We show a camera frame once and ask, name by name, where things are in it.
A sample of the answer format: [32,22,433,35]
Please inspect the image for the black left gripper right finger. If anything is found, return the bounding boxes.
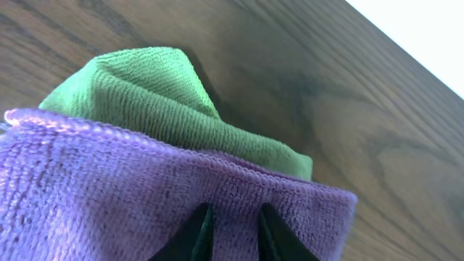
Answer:
[257,203,319,261]

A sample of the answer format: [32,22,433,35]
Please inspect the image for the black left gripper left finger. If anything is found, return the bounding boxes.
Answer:
[149,203,214,261]

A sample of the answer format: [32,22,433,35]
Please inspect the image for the purple microfibre cloth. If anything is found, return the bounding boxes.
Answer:
[1,109,357,260]

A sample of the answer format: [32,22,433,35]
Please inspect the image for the folded green cloth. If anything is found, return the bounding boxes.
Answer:
[39,47,312,180]

